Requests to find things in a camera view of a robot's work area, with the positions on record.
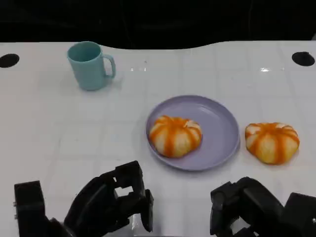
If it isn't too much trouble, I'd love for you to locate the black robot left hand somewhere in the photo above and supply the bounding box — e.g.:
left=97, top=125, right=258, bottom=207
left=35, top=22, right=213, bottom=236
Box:
left=63, top=160, right=154, bottom=237

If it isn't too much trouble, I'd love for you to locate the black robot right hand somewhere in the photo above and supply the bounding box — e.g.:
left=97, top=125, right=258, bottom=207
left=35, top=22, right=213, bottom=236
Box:
left=209, top=176, right=287, bottom=237

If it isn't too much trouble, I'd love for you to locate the orange striped toy bread roll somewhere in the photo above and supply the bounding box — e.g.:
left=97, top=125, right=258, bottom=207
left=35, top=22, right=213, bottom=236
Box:
left=244, top=122, right=301, bottom=165
left=149, top=115, right=202, bottom=158

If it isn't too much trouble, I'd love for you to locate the lilac plate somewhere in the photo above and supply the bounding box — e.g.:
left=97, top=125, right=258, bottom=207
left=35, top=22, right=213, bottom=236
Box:
left=145, top=95, right=240, bottom=172

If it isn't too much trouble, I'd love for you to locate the pale green mug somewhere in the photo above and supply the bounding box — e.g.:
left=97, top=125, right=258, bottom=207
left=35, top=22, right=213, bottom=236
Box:
left=67, top=41, right=117, bottom=91

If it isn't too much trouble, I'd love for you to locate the black table grommet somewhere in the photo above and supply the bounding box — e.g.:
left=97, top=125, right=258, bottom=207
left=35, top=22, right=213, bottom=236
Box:
left=291, top=51, right=316, bottom=67
left=0, top=53, right=20, bottom=69

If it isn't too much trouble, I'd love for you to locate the black backdrop cloth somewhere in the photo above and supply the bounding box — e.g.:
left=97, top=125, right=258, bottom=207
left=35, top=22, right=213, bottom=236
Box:
left=0, top=0, right=316, bottom=50

